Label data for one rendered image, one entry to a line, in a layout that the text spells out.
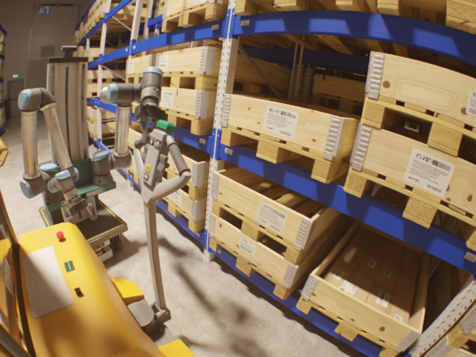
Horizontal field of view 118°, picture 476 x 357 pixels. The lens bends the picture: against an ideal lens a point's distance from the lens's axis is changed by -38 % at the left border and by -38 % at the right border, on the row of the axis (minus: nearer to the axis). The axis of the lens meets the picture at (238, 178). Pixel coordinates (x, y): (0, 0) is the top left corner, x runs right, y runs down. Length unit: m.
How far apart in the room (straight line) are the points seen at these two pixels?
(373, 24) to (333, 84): 1.37
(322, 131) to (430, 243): 0.78
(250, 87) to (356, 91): 1.05
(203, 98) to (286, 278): 1.38
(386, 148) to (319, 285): 0.87
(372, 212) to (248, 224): 0.81
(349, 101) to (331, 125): 1.30
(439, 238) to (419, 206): 0.22
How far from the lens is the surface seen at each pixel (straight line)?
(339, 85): 2.47
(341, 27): 1.27
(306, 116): 1.20
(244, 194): 1.50
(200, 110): 1.73
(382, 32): 1.22
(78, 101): 2.03
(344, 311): 1.51
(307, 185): 1.30
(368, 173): 1.12
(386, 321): 1.49
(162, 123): 0.87
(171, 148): 0.79
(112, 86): 1.13
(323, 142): 1.17
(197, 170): 1.84
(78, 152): 2.14
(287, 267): 1.50
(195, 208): 2.00
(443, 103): 1.08
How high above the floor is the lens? 1.57
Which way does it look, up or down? 22 degrees down
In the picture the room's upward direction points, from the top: 8 degrees clockwise
